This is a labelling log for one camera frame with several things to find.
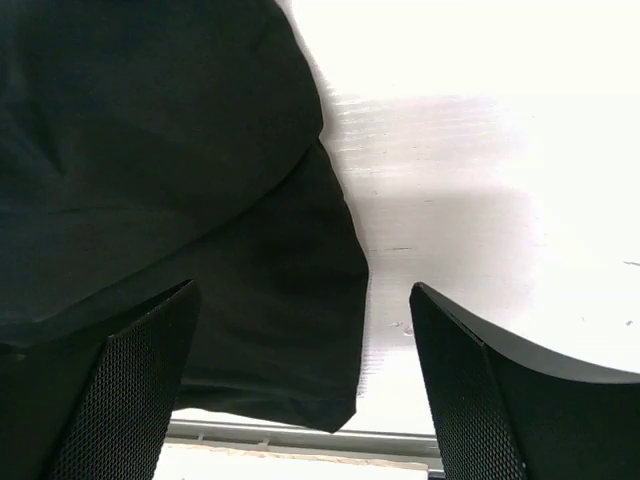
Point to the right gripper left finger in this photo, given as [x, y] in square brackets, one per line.
[92, 399]

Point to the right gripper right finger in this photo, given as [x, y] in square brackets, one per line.
[504, 407]

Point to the black trousers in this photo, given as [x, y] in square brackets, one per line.
[149, 143]

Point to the front aluminium frame rail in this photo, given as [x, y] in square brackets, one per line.
[403, 448]

